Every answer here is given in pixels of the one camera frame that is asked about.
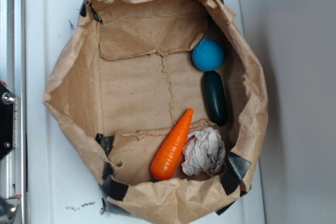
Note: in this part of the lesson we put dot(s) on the white plastic tray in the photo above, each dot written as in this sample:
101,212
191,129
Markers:
60,187

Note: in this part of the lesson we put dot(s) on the black mounting bracket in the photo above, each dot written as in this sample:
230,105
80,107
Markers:
6,121

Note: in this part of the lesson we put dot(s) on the orange plastic carrot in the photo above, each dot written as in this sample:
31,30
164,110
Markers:
167,158

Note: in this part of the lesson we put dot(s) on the dark green oval object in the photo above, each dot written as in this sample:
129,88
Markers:
214,97

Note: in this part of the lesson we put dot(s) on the crumpled white paper ball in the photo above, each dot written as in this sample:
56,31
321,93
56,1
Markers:
204,152

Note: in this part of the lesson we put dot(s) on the metal rail frame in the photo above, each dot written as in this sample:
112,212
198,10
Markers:
13,166

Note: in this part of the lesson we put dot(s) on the blue ball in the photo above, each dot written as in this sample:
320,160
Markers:
208,55

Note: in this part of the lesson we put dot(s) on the brown paper bag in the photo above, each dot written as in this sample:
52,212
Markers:
124,80

